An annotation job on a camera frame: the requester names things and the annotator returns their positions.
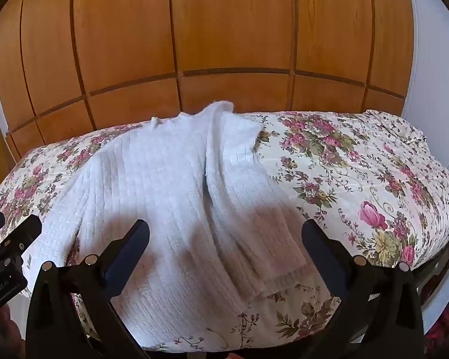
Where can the white knitted sweater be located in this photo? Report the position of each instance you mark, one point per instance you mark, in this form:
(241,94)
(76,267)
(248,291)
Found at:
(222,232)

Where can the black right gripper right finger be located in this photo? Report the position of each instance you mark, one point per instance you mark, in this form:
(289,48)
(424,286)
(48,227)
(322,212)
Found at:
(379,315)

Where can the floral quilted bedspread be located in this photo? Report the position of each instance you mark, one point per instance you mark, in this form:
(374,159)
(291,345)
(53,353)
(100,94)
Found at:
(368,179)

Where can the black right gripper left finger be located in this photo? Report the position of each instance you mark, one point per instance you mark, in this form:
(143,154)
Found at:
(71,314)

